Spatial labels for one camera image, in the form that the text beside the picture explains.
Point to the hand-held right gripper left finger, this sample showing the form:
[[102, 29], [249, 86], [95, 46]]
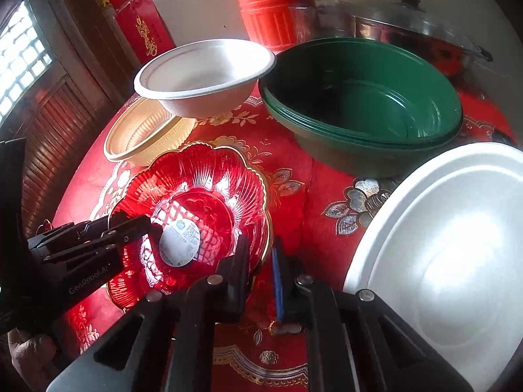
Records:
[[235, 281]]

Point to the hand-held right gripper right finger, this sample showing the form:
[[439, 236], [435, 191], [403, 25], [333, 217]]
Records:
[[279, 286]]

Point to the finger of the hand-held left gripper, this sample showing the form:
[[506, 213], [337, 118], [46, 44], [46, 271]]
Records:
[[73, 232], [135, 228]]

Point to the red glass scalloped plate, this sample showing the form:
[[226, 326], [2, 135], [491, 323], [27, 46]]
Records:
[[196, 196]]

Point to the beige ribbed plastic bowl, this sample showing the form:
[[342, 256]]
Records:
[[133, 132]]

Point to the small white paper bowl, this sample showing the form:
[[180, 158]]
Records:
[[204, 69]]

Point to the green plastic bowl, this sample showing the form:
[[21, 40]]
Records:
[[359, 90]]

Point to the person's left hand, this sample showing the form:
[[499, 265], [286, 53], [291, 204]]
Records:
[[28, 353]]

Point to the dark wooden slatted door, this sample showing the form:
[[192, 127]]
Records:
[[61, 130]]

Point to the red floral tablecloth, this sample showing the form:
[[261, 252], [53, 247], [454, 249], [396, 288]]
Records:
[[294, 179]]

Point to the grid window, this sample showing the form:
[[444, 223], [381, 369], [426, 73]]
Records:
[[20, 49]]

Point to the red plastic thermos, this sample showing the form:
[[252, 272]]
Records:
[[265, 12]]

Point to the clear glass pitcher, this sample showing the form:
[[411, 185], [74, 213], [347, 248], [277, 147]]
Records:
[[322, 20]]

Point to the steel pot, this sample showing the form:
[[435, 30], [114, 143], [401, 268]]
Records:
[[445, 55]]

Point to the glass pot lid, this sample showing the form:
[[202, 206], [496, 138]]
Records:
[[416, 22]]

